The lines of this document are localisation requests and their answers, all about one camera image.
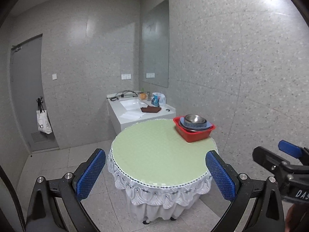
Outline small steel bowl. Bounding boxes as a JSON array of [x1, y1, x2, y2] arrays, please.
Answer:
[[184, 114, 207, 124]]

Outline blue plate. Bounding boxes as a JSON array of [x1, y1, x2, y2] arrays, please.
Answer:
[[180, 117, 210, 128]]

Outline large steel bowl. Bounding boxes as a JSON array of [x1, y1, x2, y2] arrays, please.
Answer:
[[179, 120, 215, 132]]

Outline right hand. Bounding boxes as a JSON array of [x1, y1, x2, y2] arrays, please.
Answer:
[[284, 204, 308, 232]]

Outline red plastic basin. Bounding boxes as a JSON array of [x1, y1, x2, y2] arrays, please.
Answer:
[[173, 116, 216, 142]]

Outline white lace table skirt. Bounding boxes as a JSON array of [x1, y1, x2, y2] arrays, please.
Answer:
[[107, 148, 213, 222]]

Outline white tote bag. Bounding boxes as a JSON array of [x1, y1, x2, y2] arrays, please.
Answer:
[[36, 97, 53, 135]]

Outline green tablecloth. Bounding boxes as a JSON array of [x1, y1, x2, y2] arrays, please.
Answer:
[[111, 119, 217, 187]]

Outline brown folded cloth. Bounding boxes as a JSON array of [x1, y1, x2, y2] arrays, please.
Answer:
[[140, 106, 161, 113]]

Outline blue white plastic bag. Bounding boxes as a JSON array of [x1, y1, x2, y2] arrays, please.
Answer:
[[151, 92, 166, 107]]

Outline white sink counter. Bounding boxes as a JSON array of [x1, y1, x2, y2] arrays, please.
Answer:
[[106, 93, 177, 135]]

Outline orange small box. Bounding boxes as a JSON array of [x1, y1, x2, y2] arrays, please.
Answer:
[[139, 93, 148, 100]]

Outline grey door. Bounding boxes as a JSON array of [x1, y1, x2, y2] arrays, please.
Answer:
[[9, 35, 58, 152]]

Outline black cable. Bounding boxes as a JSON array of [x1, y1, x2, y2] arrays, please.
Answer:
[[109, 90, 139, 102]]

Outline wall mirror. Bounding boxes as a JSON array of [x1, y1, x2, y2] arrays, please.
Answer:
[[140, 0, 170, 87]]

